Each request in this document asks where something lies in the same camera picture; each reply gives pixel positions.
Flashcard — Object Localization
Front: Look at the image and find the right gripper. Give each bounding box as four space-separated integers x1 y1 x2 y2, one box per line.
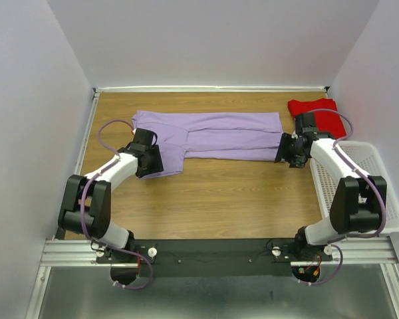
273 132 307 169

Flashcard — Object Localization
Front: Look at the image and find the purple t-shirt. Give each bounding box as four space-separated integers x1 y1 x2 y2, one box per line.
132 110 283 179

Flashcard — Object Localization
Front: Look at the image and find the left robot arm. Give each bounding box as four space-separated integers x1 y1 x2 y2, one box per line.
58 142 164 263

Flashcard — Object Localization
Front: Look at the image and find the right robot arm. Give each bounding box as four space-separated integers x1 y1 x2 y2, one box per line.
275 132 387 261

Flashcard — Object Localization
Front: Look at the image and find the folded red t-shirt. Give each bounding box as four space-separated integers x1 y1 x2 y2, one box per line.
287 98 346 138

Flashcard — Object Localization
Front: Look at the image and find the white plastic basket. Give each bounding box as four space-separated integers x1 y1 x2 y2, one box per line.
310 141 399 236

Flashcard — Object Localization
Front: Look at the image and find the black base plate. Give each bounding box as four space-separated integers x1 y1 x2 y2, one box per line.
96 237 333 278

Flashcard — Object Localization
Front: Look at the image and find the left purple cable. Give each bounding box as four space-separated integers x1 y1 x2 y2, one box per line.
79 119 154 290

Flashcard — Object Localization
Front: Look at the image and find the aluminium frame rail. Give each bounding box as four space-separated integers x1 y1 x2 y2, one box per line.
39 239 99 266

